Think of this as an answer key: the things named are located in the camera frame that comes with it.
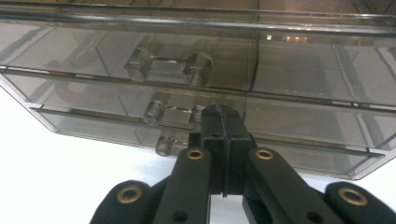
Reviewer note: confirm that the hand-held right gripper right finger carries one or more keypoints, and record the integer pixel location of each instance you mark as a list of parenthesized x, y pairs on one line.
[(236, 137)]

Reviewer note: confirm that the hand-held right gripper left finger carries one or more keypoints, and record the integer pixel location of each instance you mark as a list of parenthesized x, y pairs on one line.
[(214, 130)]

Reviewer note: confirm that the smoky transparent drawer box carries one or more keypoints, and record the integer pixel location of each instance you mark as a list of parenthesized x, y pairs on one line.
[(186, 18)]

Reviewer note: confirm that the white board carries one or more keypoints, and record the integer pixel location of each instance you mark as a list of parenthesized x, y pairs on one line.
[(46, 174)]

